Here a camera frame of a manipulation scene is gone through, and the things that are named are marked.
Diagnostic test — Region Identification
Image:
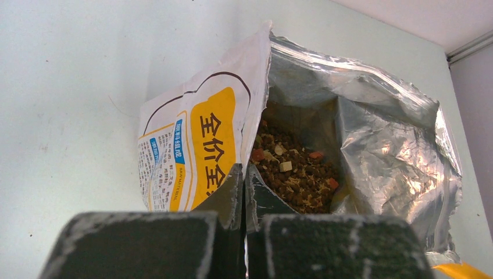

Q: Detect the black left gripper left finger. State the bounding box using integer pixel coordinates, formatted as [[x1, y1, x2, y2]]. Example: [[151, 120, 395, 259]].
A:
[[40, 164, 244, 278]]

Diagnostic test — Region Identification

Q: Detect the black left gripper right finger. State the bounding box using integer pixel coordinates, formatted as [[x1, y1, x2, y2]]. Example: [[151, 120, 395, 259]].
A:
[[245, 165, 434, 278]]

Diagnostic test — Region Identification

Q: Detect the printed cat food bag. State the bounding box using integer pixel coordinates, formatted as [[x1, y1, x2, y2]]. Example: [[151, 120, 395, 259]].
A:
[[138, 22, 462, 265]]

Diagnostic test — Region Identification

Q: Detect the yellow plastic scoop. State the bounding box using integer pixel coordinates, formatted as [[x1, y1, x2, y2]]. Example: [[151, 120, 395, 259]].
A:
[[433, 262, 492, 279]]

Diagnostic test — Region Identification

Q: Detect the brown kibble in bag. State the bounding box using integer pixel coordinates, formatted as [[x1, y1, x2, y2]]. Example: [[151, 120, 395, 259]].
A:
[[250, 120, 340, 214]]

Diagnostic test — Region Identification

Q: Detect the aluminium corner frame post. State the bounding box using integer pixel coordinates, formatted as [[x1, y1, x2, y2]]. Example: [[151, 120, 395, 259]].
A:
[[446, 30, 492, 66]]

